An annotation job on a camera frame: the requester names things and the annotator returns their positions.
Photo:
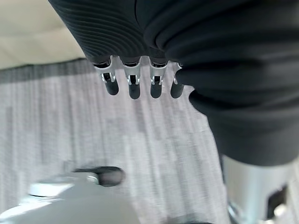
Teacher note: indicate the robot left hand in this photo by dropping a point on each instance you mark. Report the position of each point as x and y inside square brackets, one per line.
[210, 58]

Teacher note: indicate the beige sofa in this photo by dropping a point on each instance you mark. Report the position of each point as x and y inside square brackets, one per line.
[30, 35]

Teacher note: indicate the grey striped carpet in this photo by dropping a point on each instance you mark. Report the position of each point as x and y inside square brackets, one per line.
[116, 130]

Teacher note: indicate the dark robot foot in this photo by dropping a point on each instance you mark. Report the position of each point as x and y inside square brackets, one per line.
[107, 175]

